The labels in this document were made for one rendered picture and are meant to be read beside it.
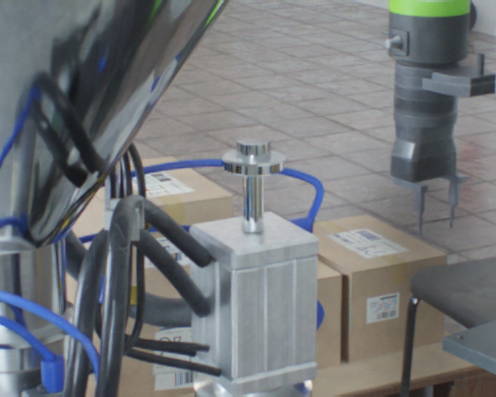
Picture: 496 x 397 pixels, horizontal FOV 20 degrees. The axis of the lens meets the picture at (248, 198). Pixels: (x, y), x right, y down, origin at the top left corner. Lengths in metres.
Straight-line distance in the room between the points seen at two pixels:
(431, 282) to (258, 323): 2.25
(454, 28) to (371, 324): 2.15
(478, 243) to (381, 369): 1.55
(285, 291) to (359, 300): 2.97
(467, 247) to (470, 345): 3.25
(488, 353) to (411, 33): 0.44
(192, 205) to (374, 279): 0.58
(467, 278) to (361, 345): 0.80
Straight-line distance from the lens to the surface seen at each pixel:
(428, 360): 3.71
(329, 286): 3.55
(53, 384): 0.60
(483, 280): 2.92
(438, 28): 1.58
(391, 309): 3.68
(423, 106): 1.60
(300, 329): 0.66
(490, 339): 1.83
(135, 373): 3.40
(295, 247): 0.65
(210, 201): 3.32
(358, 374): 3.60
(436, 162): 1.64
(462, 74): 1.57
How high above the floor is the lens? 1.62
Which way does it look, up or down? 17 degrees down
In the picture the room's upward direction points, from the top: straight up
